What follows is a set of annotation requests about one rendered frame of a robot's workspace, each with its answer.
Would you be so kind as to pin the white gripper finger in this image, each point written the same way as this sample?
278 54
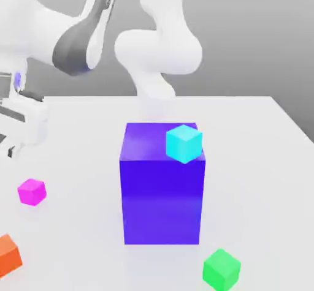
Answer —
17 150

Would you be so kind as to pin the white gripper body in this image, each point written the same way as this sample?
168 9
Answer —
32 122

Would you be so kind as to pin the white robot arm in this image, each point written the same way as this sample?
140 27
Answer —
159 50

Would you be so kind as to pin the small magenta cube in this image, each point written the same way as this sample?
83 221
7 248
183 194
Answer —
32 193

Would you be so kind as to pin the small orange cube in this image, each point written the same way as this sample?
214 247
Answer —
8 256

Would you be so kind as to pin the small cyan cube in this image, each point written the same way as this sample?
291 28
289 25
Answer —
184 144

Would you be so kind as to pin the small green cube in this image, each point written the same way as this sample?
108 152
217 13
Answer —
220 270

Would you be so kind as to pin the large purple box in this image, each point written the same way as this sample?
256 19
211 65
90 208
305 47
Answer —
162 198

